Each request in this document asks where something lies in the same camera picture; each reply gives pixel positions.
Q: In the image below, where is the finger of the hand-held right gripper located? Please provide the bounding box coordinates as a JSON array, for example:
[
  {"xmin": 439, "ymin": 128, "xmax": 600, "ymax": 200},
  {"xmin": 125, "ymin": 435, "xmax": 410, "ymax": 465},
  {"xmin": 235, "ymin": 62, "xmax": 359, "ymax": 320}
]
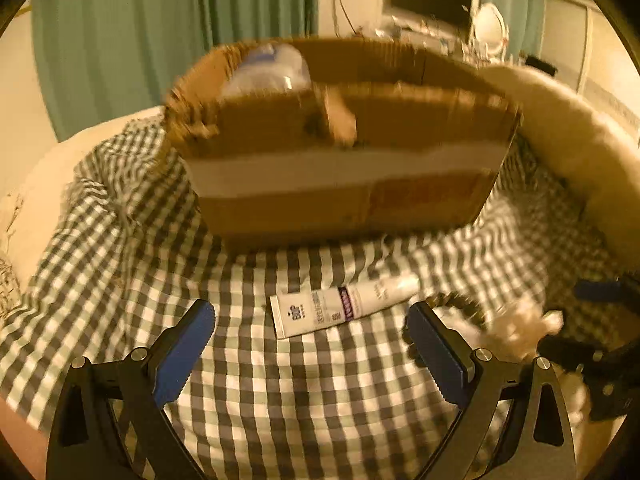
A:
[
  {"xmin": 537, "ymin": 332, "xmax": 632, "ymax": 423},
  {"xmin": 572, "ymin": 272, "xmax": 632, "ymax": 306}
]

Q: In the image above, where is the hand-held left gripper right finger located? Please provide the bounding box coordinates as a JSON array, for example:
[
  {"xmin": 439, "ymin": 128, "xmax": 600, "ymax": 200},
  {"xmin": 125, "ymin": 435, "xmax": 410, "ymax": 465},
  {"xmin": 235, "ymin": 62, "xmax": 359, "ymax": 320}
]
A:
[{"xmin": 405, "ymin": 300, "xmax": 576, "ymax": 480}]

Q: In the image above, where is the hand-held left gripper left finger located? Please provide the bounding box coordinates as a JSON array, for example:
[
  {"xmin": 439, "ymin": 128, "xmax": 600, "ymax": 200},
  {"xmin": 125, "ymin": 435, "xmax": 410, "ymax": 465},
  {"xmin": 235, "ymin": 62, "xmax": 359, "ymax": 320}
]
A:
[{"xmin": 45, "ymin": 299, "xmax": 217, "ymax": 480}]

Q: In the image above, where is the white cream tube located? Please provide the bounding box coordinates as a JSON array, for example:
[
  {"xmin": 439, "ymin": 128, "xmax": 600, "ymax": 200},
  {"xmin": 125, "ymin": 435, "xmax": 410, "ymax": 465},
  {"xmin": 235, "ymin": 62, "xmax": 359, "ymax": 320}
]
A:
[{"xmin": 270, "ymin": 274, "xmax": 421, "ymax": 339}]

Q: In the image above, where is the brown cardboard box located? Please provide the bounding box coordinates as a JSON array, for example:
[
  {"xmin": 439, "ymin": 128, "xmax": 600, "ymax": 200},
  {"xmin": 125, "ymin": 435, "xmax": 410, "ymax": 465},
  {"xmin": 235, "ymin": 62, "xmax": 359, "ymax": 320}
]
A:
[{"xmin": 162, "ymin": 36, "xmax": 523, "ymax": 251}]

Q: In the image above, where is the white fluffy wad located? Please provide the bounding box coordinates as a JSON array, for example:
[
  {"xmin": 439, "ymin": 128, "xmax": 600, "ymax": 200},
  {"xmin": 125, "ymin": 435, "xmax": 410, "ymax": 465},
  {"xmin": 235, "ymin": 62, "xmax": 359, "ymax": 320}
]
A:
[{"xmin": 440, "ymin": 300, "xmax": 566, "ymax": 361}]

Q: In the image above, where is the green checked cloth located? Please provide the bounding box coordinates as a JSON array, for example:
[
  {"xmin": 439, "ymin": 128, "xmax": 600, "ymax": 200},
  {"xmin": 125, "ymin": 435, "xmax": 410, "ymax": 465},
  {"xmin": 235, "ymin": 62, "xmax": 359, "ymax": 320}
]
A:
[{"xmin": 0, "ymin": 115, "xmax": 626, "ymax": 480}]

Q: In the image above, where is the cream cushion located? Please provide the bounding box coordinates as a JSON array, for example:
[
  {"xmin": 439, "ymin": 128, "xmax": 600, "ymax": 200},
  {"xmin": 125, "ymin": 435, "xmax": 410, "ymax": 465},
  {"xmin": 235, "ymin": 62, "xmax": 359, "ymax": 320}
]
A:
[{"xmin": 480, "ymin": 64, "xmax": 640, "ymax": 256}]

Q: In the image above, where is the white wardrobe door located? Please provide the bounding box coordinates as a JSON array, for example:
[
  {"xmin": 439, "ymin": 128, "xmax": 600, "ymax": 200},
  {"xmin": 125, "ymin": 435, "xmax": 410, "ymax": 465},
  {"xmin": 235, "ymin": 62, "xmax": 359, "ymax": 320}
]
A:
[{"xmin": 542, "ymin": 0, "xmax": 608, "ymax": 96}]

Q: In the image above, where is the white round mirror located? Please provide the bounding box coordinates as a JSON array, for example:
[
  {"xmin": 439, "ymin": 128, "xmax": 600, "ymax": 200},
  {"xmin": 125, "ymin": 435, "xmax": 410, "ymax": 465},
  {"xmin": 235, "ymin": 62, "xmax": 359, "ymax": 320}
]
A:
[{"xmin": 471, "ymin": 2, "xmax": 508, "ymax": 56}]

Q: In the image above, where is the clear plastic container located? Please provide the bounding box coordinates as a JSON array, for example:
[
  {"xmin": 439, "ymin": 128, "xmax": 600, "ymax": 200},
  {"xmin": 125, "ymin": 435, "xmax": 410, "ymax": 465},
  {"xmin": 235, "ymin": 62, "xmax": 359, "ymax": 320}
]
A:
[{"xmin": 220, "ymin": 42, "xmax": 313, "ymax": 98}]

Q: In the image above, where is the green curtain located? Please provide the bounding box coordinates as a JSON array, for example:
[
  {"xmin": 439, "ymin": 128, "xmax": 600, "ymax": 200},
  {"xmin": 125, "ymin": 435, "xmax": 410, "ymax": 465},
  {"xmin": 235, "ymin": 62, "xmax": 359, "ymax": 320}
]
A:
[{"xmin": 31, "ymin": 0, "xmax": 321, "ymax": 142}]

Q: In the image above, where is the black wall cable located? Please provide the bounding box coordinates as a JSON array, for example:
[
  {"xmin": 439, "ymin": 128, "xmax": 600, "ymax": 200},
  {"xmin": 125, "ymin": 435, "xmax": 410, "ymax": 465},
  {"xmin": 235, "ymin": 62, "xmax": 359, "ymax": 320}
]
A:
[{"xmin": 332, "ymin": 0, "xmax": 362, "ymax": 35}]

